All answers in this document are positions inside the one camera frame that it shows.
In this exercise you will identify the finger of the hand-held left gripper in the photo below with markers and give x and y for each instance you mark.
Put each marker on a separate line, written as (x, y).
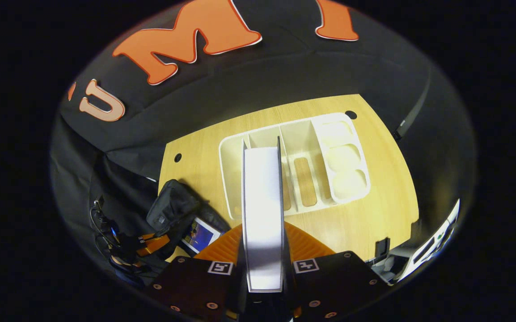
(154, 245)

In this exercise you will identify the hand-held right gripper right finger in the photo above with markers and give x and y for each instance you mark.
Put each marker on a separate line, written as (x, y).
(334, 286)

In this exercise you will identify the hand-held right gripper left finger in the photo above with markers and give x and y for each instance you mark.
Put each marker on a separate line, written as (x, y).
(191, 286)

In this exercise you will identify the black schoolbag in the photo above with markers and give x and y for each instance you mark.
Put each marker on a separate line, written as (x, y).
(173, 203)

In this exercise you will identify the blue cover book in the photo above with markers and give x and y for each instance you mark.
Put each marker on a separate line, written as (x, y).
(200, 235)

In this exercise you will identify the white spine book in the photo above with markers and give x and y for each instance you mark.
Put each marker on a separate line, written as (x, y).
(262, 214)

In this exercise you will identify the white bookshelf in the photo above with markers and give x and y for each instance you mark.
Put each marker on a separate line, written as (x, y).
(311, 147)

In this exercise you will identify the cluttered white desk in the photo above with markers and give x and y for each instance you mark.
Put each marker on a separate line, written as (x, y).
(437, 237)

